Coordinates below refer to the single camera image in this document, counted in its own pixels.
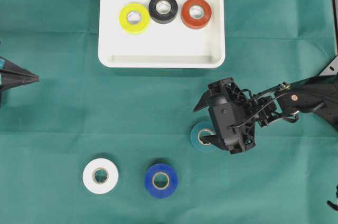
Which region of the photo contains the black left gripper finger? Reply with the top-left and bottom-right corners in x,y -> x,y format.
1,78 -> 39,100
1,57 -> 39,79

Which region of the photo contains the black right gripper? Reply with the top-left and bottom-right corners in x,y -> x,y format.
193,78 -> 256,154

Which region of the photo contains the teal tape roll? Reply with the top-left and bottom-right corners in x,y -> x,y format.
190,120 -> 218,153

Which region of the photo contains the red tape roll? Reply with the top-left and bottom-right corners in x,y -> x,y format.
181,0 -> 212,30

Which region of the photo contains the black tape roll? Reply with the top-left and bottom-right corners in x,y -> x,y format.
148,0 -> 178,24

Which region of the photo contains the yellow tape roll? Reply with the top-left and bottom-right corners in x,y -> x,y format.
119,3 -> 151,34

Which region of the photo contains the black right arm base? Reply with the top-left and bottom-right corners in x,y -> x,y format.
319,56 -> 338,76

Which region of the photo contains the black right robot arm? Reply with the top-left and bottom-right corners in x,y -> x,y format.
194,75 -> 337,154

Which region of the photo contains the blue tape roll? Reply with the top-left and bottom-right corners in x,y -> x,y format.
144,163 -> 178,199

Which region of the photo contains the white plastic tray case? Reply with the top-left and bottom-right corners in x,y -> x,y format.
98,0 -> 226,69

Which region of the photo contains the white tape roll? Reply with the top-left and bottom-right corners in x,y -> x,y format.
82,158 -> 119,194

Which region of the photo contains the green table cloth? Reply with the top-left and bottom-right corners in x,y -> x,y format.
1,0 -> 337,223

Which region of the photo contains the black camera cable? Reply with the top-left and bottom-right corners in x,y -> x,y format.
229,97 -> 280,131

